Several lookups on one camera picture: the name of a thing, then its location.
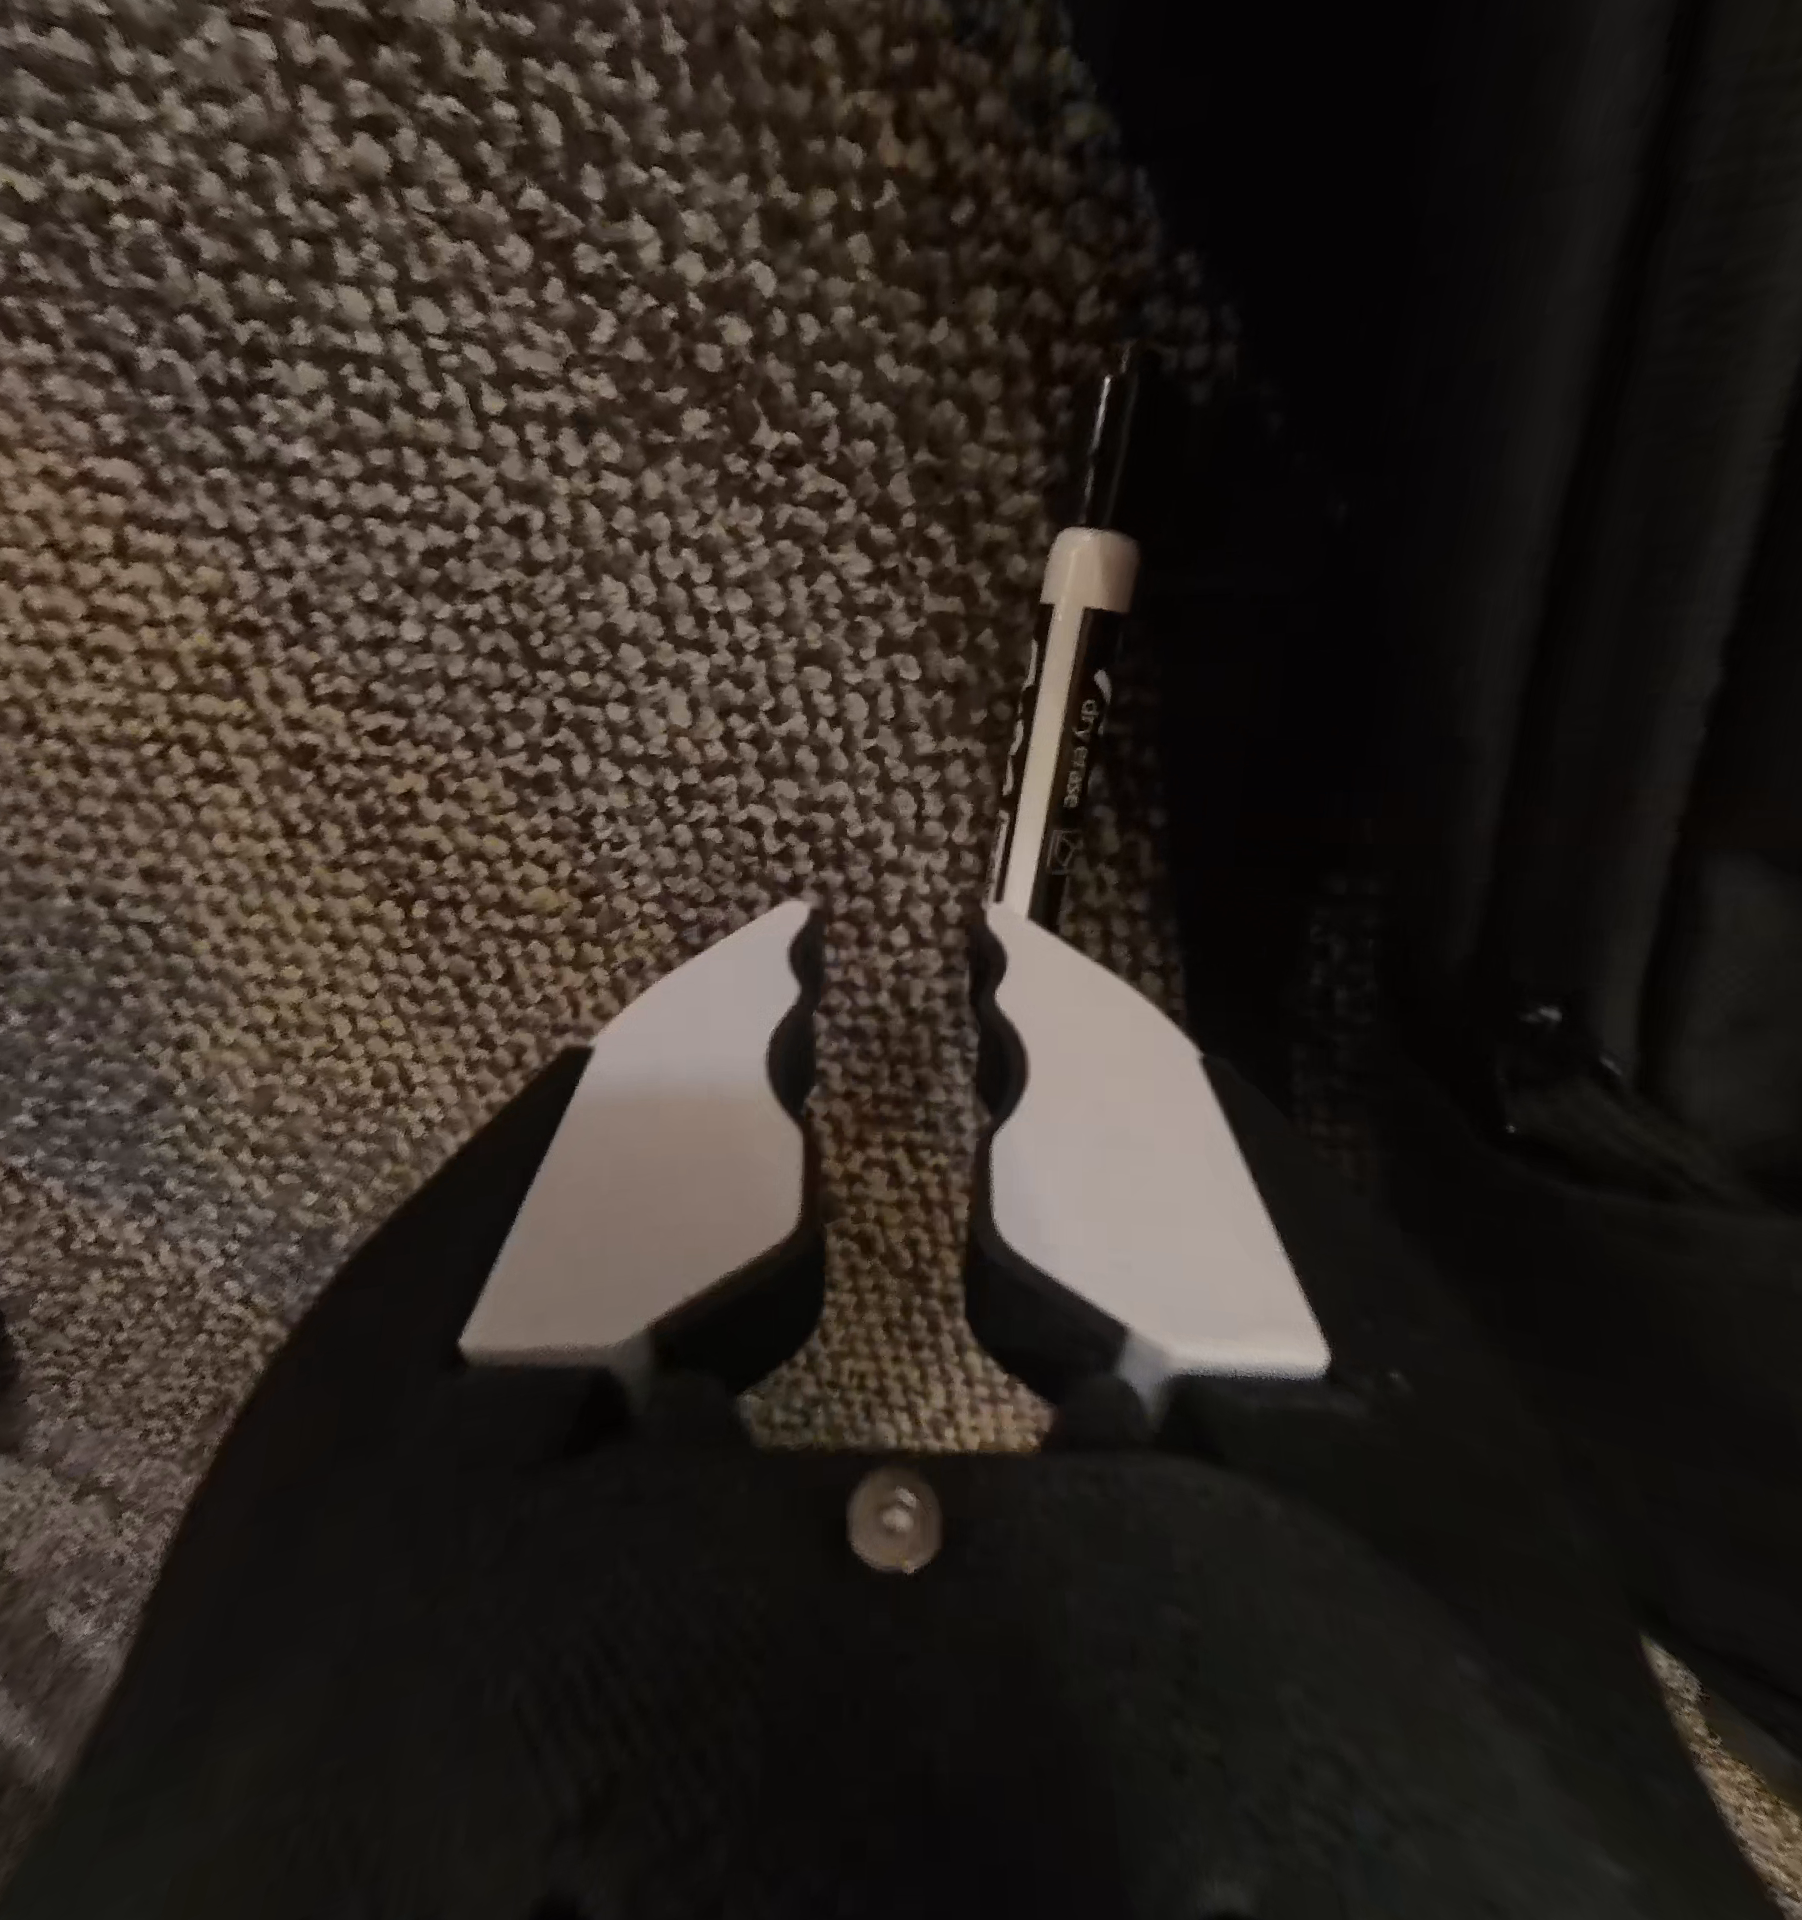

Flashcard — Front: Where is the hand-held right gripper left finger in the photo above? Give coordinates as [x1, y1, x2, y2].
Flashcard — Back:
[457, 900, 831, 1382]

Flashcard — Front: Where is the dark cloth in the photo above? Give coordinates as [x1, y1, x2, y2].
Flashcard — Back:
[1066, 0, 1802, 1772]

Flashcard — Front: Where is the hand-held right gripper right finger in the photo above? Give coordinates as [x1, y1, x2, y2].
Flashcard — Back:
[968, 904, 1333, 1414]

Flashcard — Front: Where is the black dry-erase marker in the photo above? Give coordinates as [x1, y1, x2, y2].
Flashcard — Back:
[991, 342, 1143, 920]

